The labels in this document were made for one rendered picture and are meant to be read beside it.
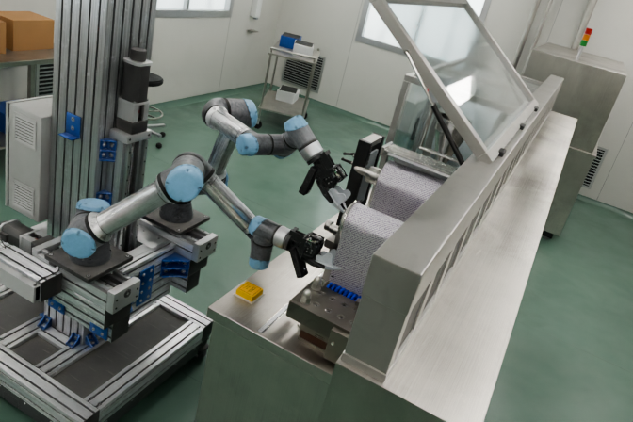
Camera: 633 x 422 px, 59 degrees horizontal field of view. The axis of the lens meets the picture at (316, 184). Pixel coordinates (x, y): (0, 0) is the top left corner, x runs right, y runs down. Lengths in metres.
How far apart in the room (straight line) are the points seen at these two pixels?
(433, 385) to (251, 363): 1.02
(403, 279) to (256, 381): 1.16
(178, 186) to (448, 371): 1.12
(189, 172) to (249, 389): 0.75
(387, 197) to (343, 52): 5.91
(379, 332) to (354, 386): 0.11
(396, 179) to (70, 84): 1.27
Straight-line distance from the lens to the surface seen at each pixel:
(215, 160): 2.46
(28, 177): 2.57
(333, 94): 7.95
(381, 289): 0.90
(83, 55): 2.25
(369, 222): 1.82
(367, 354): 0.97
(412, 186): 1.99
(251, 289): 2.01
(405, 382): 1.00
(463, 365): 1.09
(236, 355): 1.96
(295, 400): 1.92
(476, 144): 1.50
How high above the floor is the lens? 2.06
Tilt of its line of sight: 23 degrees down
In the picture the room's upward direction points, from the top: 14 degrees clockwise
